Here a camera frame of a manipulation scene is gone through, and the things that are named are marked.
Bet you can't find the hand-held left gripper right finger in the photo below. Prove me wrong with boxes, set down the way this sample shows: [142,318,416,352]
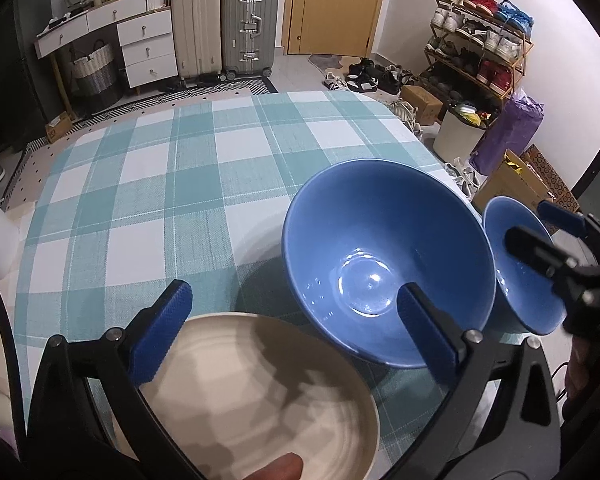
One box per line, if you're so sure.
[384,282,563,480]

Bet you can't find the person's right hand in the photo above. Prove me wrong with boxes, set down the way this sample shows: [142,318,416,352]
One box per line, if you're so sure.
[562,332,600,411]

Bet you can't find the wooden door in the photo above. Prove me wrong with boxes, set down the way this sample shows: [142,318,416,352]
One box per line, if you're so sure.
[281,0,392,56]

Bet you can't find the teal white checked tablecloth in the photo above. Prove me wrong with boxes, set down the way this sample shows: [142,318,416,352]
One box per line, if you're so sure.
[15,90,486,480]

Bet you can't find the patterned brown box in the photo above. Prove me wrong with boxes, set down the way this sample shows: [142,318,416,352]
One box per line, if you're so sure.
[522,144,581,216]

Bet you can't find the wooden shoe rack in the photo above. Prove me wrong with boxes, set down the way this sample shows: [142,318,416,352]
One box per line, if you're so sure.
[424,0,536,111]

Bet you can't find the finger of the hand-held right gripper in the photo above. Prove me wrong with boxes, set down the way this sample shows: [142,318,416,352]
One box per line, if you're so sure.
[536,200,600,261]
[504,226,583,293]

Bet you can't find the large cardboard box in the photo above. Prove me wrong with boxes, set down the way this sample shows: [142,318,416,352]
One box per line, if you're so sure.
[472,149,551,216]

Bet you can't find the black cable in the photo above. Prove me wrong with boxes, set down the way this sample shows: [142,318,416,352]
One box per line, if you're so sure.
[0,254,23,466]

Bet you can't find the rows of assorted shoes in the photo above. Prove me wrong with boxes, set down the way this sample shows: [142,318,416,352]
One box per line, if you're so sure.
[427,0,535,98]

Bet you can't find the brown cardboard box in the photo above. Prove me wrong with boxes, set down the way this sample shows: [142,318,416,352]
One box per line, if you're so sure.
[401,85,443,123]

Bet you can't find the blue bowl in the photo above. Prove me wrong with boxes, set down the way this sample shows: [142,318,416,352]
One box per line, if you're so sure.
[281,158,497,370]
[481,196,568,336]

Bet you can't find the silver suitcase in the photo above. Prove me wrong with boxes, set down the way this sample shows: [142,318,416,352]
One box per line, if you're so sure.
[221,0,280,81]

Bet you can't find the white drawer dresser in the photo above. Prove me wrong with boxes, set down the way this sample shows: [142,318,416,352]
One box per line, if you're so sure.
[34,0,179,118]

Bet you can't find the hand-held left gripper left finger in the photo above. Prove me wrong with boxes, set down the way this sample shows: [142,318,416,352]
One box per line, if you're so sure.
[25,279,203,480]

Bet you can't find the purple bag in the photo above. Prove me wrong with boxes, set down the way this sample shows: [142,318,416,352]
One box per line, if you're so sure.
[469,91,546,176]

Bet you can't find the white bin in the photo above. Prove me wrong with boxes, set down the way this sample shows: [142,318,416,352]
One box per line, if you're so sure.
[432,102,488,161]

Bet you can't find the grey doormat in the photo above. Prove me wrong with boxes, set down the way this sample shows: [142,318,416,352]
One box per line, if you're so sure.
[307,53,343,72]

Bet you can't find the white sneakers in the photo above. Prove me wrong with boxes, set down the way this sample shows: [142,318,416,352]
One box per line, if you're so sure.
[442,157,481,198]

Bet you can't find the beige suitcase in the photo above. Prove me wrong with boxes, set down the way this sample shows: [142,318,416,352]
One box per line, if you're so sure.
[170,0,224,86]

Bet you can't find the person's left hand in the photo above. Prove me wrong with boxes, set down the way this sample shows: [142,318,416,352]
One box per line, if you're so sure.
[244,451,303,480]

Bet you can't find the pile of dark sandals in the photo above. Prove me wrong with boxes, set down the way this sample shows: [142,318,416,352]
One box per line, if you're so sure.
[322,57,418,96]

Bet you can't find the white knitted shoes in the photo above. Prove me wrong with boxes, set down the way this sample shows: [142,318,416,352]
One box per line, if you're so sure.
[387,100,426,136]

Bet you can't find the small cardboard box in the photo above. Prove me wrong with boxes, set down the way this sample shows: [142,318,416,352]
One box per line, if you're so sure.
[45,110,73,142]

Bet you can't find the round cream plate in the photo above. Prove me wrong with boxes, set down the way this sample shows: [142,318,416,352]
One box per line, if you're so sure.
[112,312,381,480]

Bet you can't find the woven laundry basket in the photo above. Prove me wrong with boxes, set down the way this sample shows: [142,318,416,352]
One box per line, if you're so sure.
[70,40,123,103]

